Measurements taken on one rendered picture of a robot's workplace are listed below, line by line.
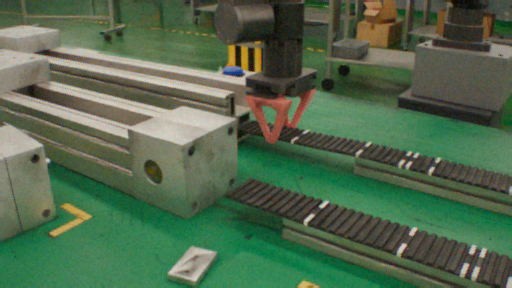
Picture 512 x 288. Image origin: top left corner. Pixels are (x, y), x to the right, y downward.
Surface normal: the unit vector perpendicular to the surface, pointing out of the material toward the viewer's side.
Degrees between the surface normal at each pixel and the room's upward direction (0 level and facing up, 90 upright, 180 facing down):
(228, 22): 89
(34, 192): 90
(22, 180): 90
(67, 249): 0
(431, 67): 90
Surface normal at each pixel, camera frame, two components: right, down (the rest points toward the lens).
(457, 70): -0.59, 0.32
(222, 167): 0.83, 0.22
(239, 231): 0.00, -0.92
